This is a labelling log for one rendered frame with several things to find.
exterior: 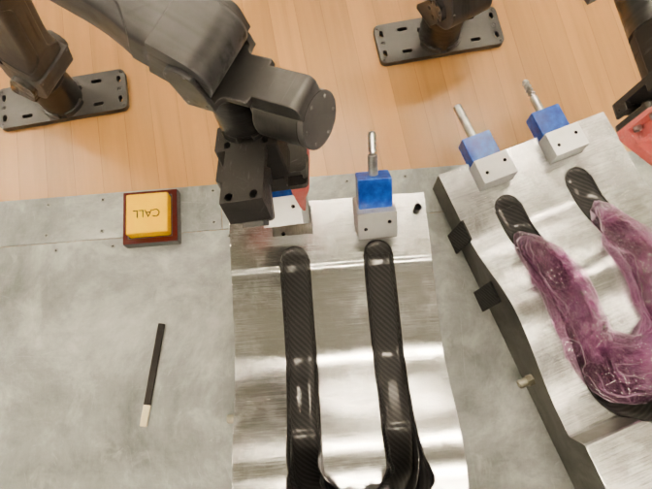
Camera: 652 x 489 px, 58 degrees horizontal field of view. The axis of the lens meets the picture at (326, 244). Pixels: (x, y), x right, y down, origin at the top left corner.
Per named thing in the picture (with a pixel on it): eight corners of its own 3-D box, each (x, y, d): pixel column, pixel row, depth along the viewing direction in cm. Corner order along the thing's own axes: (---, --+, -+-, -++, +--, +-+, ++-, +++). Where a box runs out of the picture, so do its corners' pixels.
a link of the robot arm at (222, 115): (294, 116, 62) (277, 62, 56) (265, 154, 59) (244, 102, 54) (243, 102, 65) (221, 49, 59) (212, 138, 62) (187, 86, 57)
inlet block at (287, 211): (260, 128, 78) (249, 122, 72) (298, 122, 77) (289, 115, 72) (274, 227, 78) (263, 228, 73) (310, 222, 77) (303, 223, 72)
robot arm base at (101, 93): (112, 83, 85) (107, 42, 86) (-28, 108, 84) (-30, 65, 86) (130, 110, 92) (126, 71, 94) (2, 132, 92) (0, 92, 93)
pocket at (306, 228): (274, 212, 82) (271, 204, 78) (311, 209, 82) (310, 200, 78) (276, 244, 81) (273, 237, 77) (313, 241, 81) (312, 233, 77)
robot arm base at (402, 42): (518, 15, 87) (505, -25, 88) (384, 37, 86) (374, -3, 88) (504, 46, 94) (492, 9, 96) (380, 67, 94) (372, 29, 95)
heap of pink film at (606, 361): (498, 240, 80) (514, 222, 72) (614, 193, 81) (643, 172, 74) (589, 426, 73) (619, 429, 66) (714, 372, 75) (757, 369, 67)
